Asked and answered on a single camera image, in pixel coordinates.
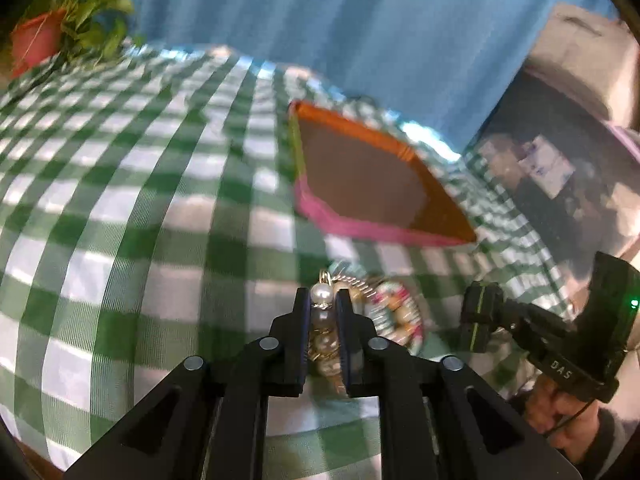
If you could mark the blue curtain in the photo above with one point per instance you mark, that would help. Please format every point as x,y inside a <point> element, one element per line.
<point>442,63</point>

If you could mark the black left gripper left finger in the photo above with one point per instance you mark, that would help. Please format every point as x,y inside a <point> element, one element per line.
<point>207,419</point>

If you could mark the person's right hand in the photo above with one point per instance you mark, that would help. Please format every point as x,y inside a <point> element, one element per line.
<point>576,423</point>

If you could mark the beige fabric storage box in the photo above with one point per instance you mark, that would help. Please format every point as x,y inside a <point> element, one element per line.
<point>590,58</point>

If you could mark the dark transparent storage box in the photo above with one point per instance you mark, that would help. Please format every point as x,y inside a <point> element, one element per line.
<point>574,177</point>

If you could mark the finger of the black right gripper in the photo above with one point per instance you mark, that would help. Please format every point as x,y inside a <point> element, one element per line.
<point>480,315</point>

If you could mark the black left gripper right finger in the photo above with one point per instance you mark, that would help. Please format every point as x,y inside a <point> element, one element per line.
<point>438,420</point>

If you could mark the pink orange metal tray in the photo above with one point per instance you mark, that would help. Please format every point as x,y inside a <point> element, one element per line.
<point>363,183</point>

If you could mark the red plant pot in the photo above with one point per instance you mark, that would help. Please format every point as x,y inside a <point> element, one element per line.
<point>36,40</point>

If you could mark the green potted plant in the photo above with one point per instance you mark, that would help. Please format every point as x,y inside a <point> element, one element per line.
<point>95,30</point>

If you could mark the green white checkered tablecloth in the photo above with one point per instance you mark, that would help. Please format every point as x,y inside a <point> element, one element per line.
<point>147,214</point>

